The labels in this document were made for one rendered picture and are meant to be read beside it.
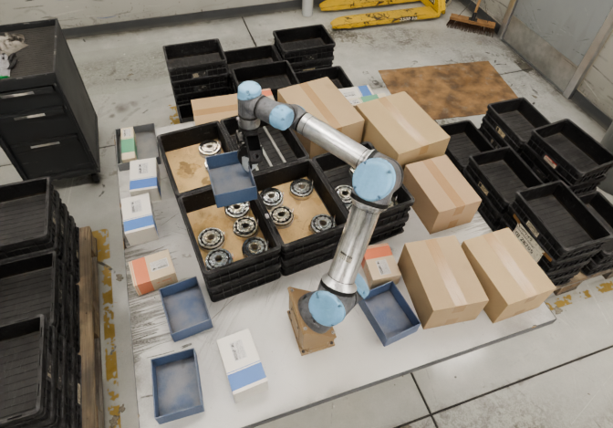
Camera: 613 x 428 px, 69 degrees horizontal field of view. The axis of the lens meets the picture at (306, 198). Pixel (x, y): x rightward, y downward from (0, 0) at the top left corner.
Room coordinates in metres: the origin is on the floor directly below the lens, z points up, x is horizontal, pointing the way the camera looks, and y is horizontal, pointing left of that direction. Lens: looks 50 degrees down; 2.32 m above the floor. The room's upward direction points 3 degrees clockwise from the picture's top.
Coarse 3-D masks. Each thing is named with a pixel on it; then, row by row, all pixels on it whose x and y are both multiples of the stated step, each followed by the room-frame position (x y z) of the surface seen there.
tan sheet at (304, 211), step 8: (280, 184) 1.34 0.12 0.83; (288, 184) 1.34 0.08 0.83; (288, 192) 1.30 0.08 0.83; (288, 200) 1.25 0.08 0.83; (296, 200) 1.26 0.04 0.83; (304, 200) 1.26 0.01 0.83; (312, 200) 1.26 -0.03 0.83; (320, 200) 1.26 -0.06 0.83; (296, 208) 1.21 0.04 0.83; (304, 208) 1.21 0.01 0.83; (312, 208) 1.21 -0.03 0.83; (320, 208) 1.22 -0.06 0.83; (280, 216) 1.16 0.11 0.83; (296, 216) 1.17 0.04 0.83; (304, 216) 1.17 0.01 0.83; (312, 216) 1.17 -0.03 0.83; (296, 224) 1.12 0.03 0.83; (304, 224) 1.12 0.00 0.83; (280, 232) 1.08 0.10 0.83; (288, 232) 1.08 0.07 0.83; (296, 232) 1.08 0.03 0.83; (304, 232) 1.09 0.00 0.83; (288, 240) 1.04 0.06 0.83
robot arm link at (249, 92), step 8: (240, 88) 1.16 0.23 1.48; (248, 88) 1.16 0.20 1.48; (256, 88) 1.16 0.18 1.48; (240, 96) 1.14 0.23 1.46; (248, 96) 1.13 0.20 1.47; (256, 96) 1.14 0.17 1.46; (240, 104) 1.14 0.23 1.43; (248, 104) 1.13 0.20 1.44; (240, 112) 1.14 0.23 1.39; (248, 112) 1.13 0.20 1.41
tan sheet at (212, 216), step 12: (192, 216) 1.13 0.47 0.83; (204, 216) 1.14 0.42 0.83; (216, 216) 1.14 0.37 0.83; (252, 216) 1.15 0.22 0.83; (192, 228) 1.07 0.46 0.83; (204, 228) 1.08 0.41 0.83; (228, 228) 1.08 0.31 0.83; (228, 240) 1.02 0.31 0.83; (240, 240) 1.03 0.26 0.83; (204, 252) 0.96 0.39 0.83; (240, 252) 0.97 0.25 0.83; (204, 264) 0.91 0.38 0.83
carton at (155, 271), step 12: (168, 252) 0.99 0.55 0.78; (132, 264) 0.92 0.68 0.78; (144, 264) 0.93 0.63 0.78; (156, 264) 0.93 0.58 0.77; (168, 264) 0.93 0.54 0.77; (132, 276) 0.87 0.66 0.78; (144, 276) 0.87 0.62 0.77; (156, 276) 0.87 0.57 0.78; (168, 276) 0.88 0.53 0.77; (144, 288) 0.84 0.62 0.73; (156, 288) 0.86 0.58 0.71
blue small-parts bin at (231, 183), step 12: (216, 156) 1.19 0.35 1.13; (228, 156) 1.21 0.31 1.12; (216, 168) 1.19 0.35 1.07; (228, 168) 1.19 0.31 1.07; (240, 168) 1.20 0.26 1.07; (216, 180) 1.13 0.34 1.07; (228, 180) 1.13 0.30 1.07; (240, 180) 1.13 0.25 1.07; (252, 180) 1.10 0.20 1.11; (216, 192) 1.07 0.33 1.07; (228, 192) 1.02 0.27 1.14; (240, 192) 1.03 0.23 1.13; (252, 192) 1.04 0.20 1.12; (216, 204) 1.00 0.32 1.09; (228, 204) 1.01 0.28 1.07
